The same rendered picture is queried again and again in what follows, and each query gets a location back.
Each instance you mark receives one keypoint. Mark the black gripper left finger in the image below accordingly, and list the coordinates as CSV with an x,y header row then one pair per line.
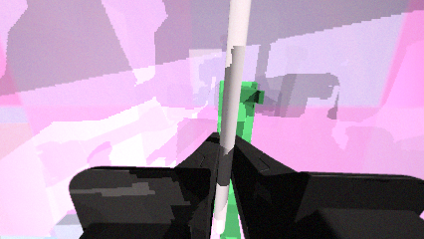
x,y
142,194

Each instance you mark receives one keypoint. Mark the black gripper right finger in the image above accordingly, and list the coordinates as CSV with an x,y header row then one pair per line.
x,y
276,202

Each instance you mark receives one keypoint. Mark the grey rod with red cap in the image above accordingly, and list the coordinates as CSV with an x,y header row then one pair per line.
x,y
239,14

